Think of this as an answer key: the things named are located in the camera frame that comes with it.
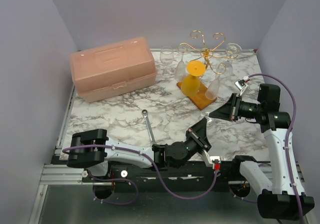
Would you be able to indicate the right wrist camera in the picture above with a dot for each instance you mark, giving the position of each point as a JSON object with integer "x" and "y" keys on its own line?
{"x": 242, "y": 84}

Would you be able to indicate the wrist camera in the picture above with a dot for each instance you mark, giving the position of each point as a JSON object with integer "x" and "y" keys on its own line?
{"x": 242, "y": 84}
{"x": 211, "y": 161}

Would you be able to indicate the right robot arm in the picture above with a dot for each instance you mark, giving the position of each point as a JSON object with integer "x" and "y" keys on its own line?
{"x": 283, "y": 196}

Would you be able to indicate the ribbed clear champagne flute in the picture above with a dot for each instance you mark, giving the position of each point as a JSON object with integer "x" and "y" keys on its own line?
{"x": 180, "y": 72}

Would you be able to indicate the pink plastic storage box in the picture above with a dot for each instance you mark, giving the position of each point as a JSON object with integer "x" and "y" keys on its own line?
{"x": 114, "y": 69}

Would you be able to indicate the short clear goblet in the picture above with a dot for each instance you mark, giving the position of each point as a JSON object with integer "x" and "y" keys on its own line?
{"x": 210, "y": 122}

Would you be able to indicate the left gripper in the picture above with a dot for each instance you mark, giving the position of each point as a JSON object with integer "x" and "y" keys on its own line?
{"x": 195, "y": 132}

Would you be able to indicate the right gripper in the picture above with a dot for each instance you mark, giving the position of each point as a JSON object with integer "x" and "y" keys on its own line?
{"x": 224, "y": 112}

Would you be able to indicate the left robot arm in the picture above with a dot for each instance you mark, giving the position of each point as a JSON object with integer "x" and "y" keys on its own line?
{"x": 94, "y": 147}

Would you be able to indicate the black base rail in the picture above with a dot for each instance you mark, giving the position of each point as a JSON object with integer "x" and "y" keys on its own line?
{"x": 194, "y": 176}

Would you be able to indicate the clear wine glass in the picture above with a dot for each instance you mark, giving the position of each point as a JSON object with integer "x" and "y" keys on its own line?
{"x": 166, "y": 58}
{"x": 232, "y": 52}

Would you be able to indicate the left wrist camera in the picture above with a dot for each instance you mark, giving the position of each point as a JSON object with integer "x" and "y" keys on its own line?
{"x": 211, "y": 161}

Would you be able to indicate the yellow plastic wine glass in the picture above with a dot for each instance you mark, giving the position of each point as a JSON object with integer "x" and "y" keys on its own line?
{"x": 191, "y": 84}

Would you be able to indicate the gold wire glass rack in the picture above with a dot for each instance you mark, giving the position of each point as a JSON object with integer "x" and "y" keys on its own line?
{"x": 209, "y": 58}

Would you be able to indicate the silver ratchet wrench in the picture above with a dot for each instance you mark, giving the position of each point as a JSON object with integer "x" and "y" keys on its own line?
{"x": 148, "y": 126}

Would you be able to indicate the clear wine glass back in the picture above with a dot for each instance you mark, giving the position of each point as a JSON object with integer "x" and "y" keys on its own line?
{"x": 166, "y": 58}

